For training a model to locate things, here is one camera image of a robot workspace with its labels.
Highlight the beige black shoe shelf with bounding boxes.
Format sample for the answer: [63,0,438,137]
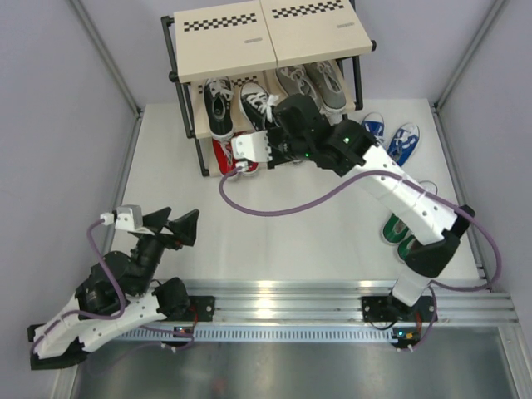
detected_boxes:
[160,1,377,176]

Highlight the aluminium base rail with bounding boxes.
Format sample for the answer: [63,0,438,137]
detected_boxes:
[68,249,520,344]

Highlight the red sneaker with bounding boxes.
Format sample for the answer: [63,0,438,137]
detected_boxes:
[239,160,259,177]
[212,138,237,175]

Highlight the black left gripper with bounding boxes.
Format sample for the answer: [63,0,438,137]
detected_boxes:
[131,207,199,296]

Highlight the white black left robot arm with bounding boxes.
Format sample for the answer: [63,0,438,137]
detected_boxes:
[27,204,200,371]

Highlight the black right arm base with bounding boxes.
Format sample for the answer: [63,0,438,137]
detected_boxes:
[361,287,438,331]

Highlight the grey sneaker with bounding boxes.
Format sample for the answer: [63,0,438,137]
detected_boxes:
[304,61,347,114]
[275,65,321,108]

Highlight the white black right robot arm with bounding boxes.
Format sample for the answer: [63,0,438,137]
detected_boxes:
[267,94,475,321]

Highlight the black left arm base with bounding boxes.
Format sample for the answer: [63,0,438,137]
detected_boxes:
[167,296,215,323]

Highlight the left blue sneaker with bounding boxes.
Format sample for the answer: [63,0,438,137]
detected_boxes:
[362,112,385,145]

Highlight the grey aluminium corner post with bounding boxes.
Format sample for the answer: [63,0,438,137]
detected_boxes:
[433,0,510,114]

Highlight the blue sneaker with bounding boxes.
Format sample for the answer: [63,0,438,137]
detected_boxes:
[362,112,385,145]
[387,123,421,166]

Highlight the green sneaker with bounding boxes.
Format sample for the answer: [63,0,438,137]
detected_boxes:
[397,234,416,263]
[381,180,439,246]

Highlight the black sneaker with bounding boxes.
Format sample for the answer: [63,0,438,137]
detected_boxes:
[203,76,234,141]
[239,82,278,131]

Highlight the left grey corner post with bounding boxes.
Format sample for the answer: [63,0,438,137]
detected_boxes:
[67,0,142,118]

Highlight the right blue sneaker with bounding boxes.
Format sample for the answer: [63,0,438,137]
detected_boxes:
[387,123,421,166]

